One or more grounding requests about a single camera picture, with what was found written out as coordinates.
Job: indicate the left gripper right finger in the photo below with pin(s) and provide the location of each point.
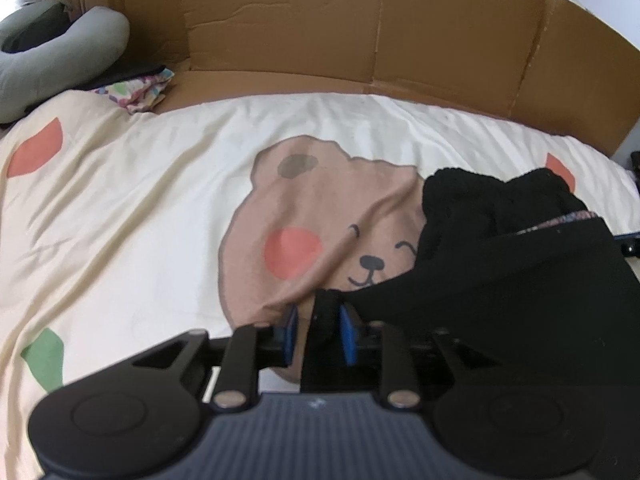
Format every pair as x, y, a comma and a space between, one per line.
493, 418

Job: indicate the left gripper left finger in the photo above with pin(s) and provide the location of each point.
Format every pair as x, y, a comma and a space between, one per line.
142, 415

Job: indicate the black knit garment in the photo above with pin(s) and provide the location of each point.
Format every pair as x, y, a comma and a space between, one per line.
514, 281

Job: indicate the cream bear print duvet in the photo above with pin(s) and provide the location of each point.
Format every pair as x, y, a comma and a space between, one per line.
121, 230

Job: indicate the small colourful patterned cloth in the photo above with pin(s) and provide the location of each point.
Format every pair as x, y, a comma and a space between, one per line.
140, 94

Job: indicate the grey neck pillow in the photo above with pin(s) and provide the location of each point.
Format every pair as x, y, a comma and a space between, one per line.
44, 52

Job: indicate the brown cardboard sheet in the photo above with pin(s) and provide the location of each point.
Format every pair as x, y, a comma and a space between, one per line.
546, 64

